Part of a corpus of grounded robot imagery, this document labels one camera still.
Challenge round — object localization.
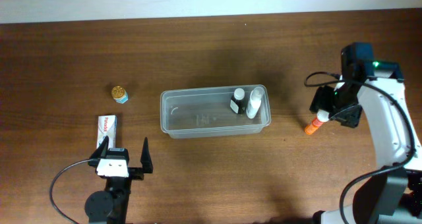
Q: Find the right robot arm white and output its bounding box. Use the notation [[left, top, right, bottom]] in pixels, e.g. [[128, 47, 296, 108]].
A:
[[305, 42, 421, 223]]

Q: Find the dark syrup bottle white cap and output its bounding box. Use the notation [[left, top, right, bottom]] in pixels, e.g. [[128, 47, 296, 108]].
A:
[[230, 88, 245, 115]]

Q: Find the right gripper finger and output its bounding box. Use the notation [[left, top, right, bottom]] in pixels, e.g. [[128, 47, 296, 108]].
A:
[[329, 105, 363, 128], [309, 86, 334, 113]]

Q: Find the orange tube white cap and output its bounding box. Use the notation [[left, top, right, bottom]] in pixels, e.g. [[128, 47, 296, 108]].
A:
[[304, 109, 329, 135]]

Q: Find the clear plastic container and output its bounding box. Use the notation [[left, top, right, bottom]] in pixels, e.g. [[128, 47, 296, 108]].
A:
[[160, 84, 271, 139]]

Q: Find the white lotion bottle clear cap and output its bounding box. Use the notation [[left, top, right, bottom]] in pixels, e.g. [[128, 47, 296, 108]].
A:
[[246, 87, 264, 119]]

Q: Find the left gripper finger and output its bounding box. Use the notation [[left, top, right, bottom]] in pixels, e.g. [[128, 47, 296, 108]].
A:
[[90, 136, 109, 159], [140, 137, 154, 174]]

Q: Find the white Panadol box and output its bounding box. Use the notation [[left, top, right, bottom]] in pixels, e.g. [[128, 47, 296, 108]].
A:
[[96, 115, 117, 148]]

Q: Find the small jar gold lid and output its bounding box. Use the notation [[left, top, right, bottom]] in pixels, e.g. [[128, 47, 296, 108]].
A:
[[111, 86, 129, 103]]

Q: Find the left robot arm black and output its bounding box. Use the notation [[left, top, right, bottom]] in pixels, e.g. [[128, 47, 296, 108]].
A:
[[84, 136, 154, 223]]

